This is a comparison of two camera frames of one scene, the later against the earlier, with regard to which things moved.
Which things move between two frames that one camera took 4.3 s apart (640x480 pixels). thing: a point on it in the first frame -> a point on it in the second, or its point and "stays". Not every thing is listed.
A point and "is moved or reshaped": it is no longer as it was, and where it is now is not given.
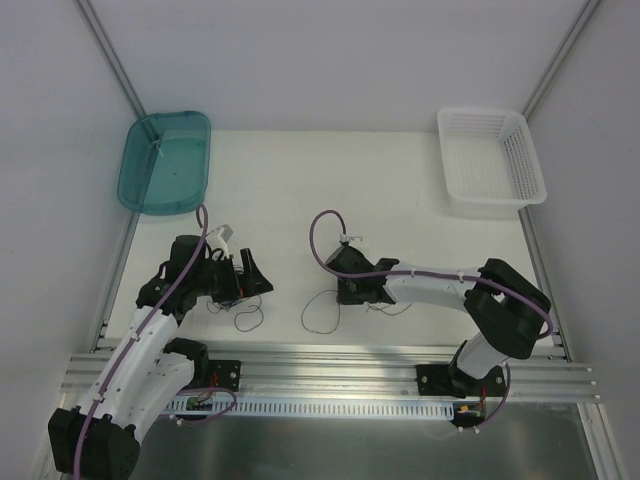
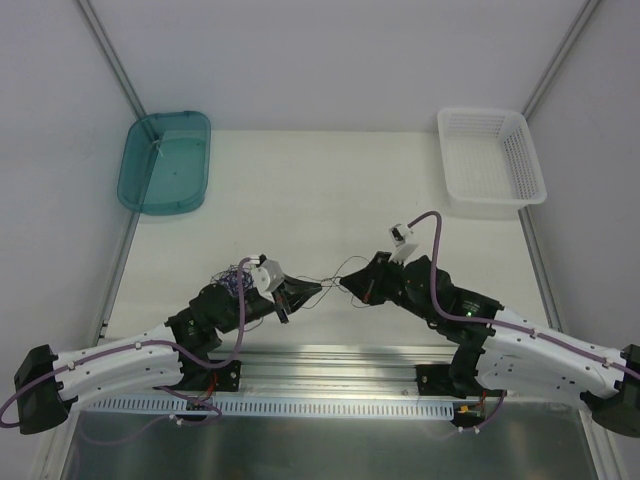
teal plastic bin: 164,163 stays
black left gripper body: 240,282 -> 282,301
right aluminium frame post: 583,16 stays
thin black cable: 339,309 is moved or reshaped
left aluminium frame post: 111,59 stays
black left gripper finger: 253,282 -> 297,292
